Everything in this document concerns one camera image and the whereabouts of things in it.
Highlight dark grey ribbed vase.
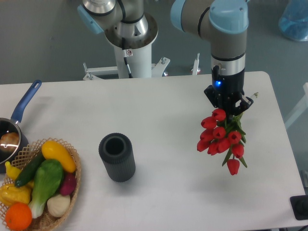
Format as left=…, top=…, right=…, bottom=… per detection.
left=98, top=133, right=136, bottom=182

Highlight yellow banana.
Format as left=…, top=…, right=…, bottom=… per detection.
left=5, top=161, right=22, bottom=181

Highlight yellow bell pepper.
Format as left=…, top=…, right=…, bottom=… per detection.
left=0, top=183, right=32, bottom=207

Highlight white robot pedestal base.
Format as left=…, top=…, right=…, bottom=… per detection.
left=82, top=12, right=202, bottom=81

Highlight brown bread roll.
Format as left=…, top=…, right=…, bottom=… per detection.
left=0, top=132, right=19, bottom=153

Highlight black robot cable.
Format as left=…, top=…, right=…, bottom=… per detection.
left=121, top=37, right=134, bottom=79

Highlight woven wicker basket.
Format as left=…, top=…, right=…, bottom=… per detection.
left=0, top=138, right=81, bottom=231

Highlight white garlic bulb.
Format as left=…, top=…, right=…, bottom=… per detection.
left=47, top=194, right=70, bottom=218

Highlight yellow squash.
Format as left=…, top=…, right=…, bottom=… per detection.
left=41, top=141, right=77, bottom=173

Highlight black device at table edge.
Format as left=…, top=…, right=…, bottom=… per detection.
left=290, top=195, right=308, bottom=220

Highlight green bok choy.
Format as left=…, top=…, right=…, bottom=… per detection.
left=29, top=159, right=64, bottom=219

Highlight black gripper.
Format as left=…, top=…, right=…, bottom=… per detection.
left=204, top=66, right=254, bottom=120

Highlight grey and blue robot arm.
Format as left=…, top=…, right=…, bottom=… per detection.
left=77, top=0, right=253, bottom=120

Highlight orange fruit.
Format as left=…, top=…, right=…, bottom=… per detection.
left=5, top=203, right=32, bottom=231

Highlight dark green cucumber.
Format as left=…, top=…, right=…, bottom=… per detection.
left=14, top=152, right=45, bottom=188

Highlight purple red onion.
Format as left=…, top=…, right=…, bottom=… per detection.
left=59, top=173, right=77, bottom=196

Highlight blue plastic bag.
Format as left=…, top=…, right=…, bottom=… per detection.
left=278, top=0, right=308, bottom=42

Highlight red tulip bouquet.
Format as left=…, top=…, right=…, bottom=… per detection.
left=196, top=109, right=247, bottom=176

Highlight blue handled saucepan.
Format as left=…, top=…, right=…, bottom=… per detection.
left=0, top=80, right=42, bottom=174

